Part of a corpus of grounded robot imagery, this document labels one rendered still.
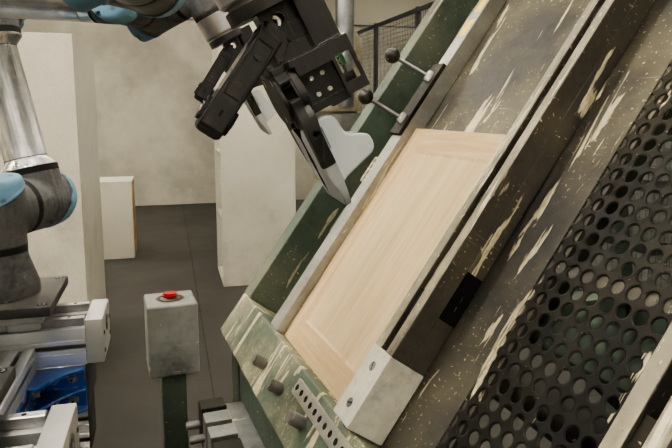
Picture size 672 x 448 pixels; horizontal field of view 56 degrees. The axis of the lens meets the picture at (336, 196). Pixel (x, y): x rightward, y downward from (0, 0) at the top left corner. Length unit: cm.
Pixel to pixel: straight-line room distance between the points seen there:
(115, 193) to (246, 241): 160
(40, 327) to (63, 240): 210
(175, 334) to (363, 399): 71
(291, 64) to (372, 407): 59
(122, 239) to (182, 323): 457
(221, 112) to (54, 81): 280
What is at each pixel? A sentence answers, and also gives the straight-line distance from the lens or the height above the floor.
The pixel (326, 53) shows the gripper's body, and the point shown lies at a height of 145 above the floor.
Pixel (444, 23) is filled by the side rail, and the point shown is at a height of 163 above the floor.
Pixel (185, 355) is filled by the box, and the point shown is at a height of 80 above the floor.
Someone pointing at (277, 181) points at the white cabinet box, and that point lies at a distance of 493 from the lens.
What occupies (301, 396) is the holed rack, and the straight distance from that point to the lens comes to 119.
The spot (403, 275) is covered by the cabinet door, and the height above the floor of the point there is 109.
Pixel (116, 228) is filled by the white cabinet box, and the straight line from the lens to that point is 612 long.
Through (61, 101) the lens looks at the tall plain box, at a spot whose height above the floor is 143.
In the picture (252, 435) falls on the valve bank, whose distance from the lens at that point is 137.
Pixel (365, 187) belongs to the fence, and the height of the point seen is 122.
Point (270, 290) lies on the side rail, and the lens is 167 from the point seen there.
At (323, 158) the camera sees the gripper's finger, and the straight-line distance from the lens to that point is 58.
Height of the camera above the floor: 140
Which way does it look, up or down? 8 degrees down
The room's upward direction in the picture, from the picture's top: straight up
